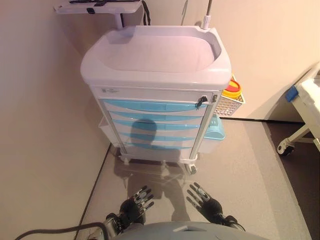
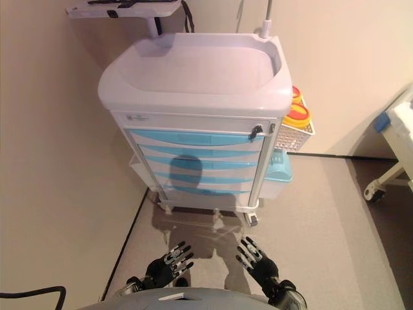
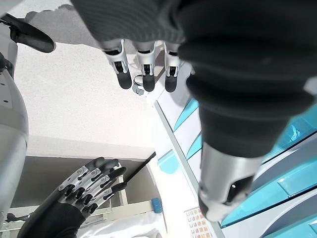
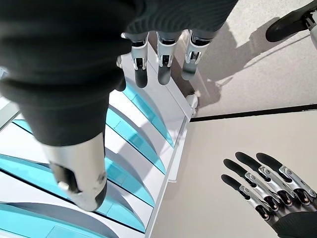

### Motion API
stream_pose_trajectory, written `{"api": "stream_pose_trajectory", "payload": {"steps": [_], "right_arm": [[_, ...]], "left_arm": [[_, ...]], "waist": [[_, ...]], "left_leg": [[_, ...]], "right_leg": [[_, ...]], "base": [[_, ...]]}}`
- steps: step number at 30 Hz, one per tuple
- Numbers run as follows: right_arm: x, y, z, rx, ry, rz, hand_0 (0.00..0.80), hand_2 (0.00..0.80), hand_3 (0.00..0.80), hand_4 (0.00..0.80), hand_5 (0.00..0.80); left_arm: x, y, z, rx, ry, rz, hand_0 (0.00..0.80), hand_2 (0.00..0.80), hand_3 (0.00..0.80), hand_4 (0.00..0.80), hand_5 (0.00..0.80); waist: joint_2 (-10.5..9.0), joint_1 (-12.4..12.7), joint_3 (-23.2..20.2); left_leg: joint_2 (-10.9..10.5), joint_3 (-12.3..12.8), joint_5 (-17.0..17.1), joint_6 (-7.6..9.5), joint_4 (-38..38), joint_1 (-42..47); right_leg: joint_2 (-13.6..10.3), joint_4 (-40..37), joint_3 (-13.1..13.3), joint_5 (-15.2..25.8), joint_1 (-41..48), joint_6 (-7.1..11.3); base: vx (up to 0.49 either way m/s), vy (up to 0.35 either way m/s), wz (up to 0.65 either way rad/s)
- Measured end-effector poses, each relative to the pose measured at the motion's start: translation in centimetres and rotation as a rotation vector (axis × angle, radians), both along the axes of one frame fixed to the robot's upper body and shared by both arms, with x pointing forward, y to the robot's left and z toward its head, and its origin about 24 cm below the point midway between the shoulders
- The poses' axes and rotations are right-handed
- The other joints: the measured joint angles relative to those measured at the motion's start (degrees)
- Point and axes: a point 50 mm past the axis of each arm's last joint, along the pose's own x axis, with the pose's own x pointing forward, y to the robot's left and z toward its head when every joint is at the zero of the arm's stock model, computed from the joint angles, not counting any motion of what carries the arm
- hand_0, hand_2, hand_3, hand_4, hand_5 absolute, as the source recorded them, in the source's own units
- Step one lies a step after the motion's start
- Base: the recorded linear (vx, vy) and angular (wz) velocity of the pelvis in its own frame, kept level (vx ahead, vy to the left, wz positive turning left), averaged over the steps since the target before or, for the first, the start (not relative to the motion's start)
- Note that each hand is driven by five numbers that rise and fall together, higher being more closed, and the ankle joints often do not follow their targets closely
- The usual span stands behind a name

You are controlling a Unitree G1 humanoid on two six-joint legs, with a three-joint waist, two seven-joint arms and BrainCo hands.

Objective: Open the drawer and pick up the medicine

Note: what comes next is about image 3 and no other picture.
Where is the left robot hand black glove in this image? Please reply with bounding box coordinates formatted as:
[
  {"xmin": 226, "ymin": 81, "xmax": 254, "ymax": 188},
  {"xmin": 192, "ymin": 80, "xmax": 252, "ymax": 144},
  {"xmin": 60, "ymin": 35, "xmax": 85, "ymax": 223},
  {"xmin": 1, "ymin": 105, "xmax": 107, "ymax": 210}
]
[{"xmin": 70, "ymin": 0, "xmax": 317, "ymax": 222}]

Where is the white teal drawer cabinet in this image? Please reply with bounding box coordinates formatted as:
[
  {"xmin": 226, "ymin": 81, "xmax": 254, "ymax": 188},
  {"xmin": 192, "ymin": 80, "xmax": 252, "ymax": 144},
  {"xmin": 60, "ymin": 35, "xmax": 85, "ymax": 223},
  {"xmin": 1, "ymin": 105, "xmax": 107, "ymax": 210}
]
[{"xmin": 146, "ymin": 60, "xmax": 317, "ymax": 238}]

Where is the white cloth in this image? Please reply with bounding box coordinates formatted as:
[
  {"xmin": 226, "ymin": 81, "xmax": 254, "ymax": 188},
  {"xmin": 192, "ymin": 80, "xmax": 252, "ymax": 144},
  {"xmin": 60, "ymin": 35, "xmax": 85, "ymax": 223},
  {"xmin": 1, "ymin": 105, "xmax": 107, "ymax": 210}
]
[{"xmin": 78, "ymin": 212, "xmax": 167, "ymax": 238}]

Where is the small blue clip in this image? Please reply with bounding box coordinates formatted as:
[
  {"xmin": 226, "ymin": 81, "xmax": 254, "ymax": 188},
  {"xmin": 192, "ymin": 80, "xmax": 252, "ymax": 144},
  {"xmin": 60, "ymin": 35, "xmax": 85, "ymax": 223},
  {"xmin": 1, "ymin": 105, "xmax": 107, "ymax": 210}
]
[{"xmin": 151, "ymin": 197, "xmax": 162, "ymax": 213}]

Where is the silver robot leg shell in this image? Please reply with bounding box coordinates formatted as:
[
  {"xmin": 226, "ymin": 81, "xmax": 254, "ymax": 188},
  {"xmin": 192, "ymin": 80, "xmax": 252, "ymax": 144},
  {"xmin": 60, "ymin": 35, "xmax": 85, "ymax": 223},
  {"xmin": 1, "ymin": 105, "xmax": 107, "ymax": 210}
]
[{"xmin": 0, "ymin": 22, "xmax": 29, "ymax": 224}]

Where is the right robot hand black glove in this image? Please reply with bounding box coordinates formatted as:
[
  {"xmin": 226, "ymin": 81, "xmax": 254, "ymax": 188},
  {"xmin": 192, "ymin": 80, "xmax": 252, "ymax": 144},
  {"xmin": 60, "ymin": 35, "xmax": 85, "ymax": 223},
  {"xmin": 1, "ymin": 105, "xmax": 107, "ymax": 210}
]
[{"xmin": 18, "ymin": 157, "xmax": 128, "ymax": 238}]

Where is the thin black rod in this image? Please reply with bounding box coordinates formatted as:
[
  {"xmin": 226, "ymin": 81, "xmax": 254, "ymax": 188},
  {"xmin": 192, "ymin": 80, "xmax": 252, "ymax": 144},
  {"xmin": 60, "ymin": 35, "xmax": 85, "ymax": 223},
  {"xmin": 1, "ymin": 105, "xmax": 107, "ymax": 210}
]
[{"xmin": 123, "ymin": 151, "xmax": 157, "ymax": 184}]

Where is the black robot foot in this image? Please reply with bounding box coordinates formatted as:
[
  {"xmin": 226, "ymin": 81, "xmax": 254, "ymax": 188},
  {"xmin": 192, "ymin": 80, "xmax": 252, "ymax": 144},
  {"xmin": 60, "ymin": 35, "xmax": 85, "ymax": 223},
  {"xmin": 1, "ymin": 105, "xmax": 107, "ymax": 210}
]
[{"xmin": 0, "ymin": 13, "xmax": 56, "ymax": 54}]

